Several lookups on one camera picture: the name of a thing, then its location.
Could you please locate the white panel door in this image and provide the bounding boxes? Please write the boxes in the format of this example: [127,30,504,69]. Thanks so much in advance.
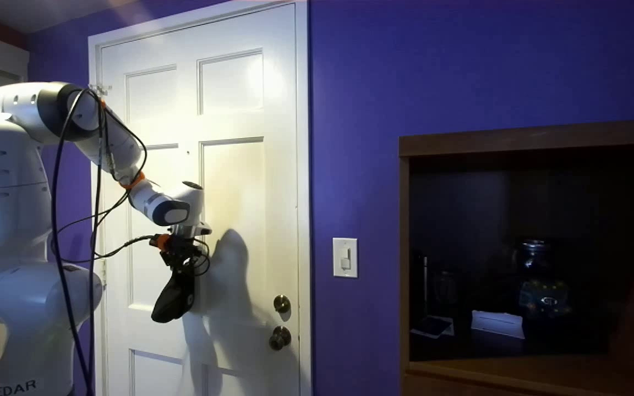
[96,0,304,396]
[87,0,314,396]

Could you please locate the white flat box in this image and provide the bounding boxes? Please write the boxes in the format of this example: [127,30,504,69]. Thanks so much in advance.
[469,307,529,342]

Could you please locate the metal deadbolt lock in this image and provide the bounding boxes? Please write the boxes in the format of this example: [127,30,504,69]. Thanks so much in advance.
[272,292,296,319]

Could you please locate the white light switch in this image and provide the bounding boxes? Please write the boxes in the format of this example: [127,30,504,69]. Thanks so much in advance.
[331,232,362,282]

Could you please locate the metal door knob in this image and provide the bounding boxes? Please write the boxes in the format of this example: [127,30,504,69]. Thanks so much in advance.
[267,325,296,351]

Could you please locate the dark upright stand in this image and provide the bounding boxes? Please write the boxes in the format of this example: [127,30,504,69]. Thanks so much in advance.
[409,251,460,340]

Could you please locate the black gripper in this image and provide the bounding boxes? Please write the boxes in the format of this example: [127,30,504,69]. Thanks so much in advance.
[156,227,213,280]

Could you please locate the black head sock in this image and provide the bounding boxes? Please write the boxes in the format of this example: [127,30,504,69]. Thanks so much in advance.
[149,251,204,325]

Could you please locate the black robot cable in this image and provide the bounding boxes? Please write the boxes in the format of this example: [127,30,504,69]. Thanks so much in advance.
[89,89,158,396]
[49,84,102,396]

